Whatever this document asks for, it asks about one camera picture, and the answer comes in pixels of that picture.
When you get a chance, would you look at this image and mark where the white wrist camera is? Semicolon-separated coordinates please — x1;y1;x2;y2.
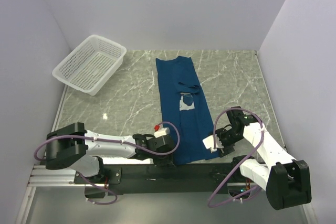
154;125;170;138
202;134;224;153

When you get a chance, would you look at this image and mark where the white plastic mesh basket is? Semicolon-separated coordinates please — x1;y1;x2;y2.
52;35;127;96

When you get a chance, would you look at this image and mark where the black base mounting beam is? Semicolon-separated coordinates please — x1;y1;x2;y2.
88;162;235;195

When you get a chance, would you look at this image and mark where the blue mickey mouse t-shirt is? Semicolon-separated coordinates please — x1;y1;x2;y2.
155;56;219;165

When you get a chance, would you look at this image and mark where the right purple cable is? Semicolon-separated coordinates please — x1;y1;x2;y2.
207;106;266;208

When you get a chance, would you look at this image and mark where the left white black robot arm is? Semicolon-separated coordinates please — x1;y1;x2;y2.
46;122;178;183

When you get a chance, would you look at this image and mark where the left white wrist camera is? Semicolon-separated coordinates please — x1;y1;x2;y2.
154;125;170;138

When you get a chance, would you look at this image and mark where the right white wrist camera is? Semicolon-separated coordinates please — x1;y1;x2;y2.
202;134;224;153

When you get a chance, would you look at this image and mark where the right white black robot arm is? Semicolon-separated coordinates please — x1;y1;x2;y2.
208;106;312;210

